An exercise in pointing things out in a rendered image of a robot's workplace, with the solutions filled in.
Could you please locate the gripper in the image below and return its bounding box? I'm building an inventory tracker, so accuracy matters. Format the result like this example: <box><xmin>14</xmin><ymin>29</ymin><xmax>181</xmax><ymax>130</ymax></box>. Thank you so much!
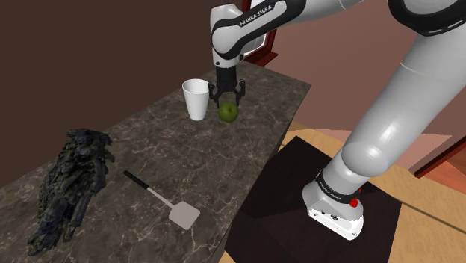
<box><xmin>208</xmin><ymin>65</ymin><xmax>246</xmax><ymax>108</ymax></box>

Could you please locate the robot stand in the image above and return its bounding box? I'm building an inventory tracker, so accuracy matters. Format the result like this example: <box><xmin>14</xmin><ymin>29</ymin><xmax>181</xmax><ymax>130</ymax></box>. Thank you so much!
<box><xmin>223</xmin><ymin>135</ymin><xmax>403</xmax><ymax>263</ymax></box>

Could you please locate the dark leafy green bunch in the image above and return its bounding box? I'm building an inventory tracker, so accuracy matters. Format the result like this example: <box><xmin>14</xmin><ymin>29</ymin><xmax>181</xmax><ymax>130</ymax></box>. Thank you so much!
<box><xmin>27</xmin><ymin>128</ymin><xmax>116</xmax><ymax>257</ymax></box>

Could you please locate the white cup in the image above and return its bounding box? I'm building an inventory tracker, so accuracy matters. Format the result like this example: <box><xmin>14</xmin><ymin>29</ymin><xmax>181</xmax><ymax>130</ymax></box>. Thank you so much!
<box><xmin>181</xmin><ymin>78</ymin><xmax>211</xmax><ymax>122</ymax></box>

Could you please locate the green apple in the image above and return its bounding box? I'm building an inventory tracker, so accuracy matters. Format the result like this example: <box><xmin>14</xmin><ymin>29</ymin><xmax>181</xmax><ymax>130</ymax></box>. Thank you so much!
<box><xmin>217</xmin><ymin>101</ymin><xmax>240</xmax><ymax>123</ymax></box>

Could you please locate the grey spatula with black handle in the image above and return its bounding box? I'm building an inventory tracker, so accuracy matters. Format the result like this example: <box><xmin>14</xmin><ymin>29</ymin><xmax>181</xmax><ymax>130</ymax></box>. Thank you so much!
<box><xmin>122</xmin><ymin>170</ymin><xmax>202</xmax><ymax>231</ymax></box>

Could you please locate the red framed door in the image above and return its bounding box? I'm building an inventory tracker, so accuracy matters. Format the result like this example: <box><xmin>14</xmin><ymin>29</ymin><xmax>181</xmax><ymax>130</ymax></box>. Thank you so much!
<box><xmin>240</xmin><ymin>0</ymin><xmax>279</xmax><ymax>68</ymax></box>

